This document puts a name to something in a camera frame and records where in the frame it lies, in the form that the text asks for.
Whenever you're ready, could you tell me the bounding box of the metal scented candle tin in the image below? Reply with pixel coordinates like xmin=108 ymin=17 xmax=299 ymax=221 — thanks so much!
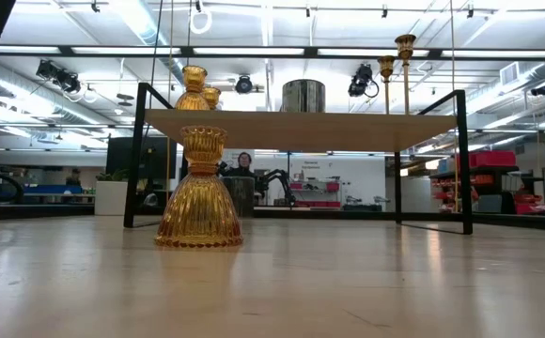
xmin=223 ymin=176 xmax=257 ymax=218
xmin=281 ymin=78 xmax=327 ymax=114

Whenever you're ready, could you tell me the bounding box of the amber ribbed glass candle holder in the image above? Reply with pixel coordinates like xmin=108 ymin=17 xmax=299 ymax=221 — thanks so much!
xmin=202 ymin=86 xmax=222 ymax=111
xmin=174 ymin=64 xmax=211 ymax=112
xmin=153 ymin=125 xmax=244 ymax=249

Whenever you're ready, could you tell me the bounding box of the tall brass candlestick holder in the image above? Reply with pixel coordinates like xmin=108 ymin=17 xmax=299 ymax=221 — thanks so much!
xmin=377 ymin=54 xmax=397 ymax=115
xmin=394 ymin=33 xmax=417 ymax=115

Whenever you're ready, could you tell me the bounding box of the person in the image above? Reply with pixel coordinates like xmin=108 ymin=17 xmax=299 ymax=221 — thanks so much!
xmin=227 ymin=150 xmax=257 ymax=178

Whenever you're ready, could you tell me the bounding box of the wooden shelf with black legs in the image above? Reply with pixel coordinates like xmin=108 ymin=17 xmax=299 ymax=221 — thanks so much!
xmin=122 ymin=82 xmax=474 ymax=236

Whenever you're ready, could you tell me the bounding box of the black ceiling spotlight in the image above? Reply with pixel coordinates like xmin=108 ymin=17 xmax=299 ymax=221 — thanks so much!
xmin=347 ymin=63 xmax=380 ymax=99
xmin=233 ymin=73 xmax=255 ymax=95
xmin=35 ymin=59 xmax=84 ymax=94

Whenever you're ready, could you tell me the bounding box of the black monitor screen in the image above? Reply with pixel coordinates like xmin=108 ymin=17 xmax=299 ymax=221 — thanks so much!
xmin=105 ymin=135 xmax=179 ymax=180

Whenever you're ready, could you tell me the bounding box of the white plant pot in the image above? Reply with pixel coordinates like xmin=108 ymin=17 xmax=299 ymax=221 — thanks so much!
xmin=94 ymin=169 xmax=129 ymax=217

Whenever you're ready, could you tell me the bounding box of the red storage bin rack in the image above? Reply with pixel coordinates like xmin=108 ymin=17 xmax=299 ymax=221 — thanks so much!
xmin=429 ymin=149 xmax=545 ymax=216

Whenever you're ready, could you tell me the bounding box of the white cable loop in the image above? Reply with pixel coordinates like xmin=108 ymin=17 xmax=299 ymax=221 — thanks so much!
xmin=189 ymin=8 xmax=213 ymax=36

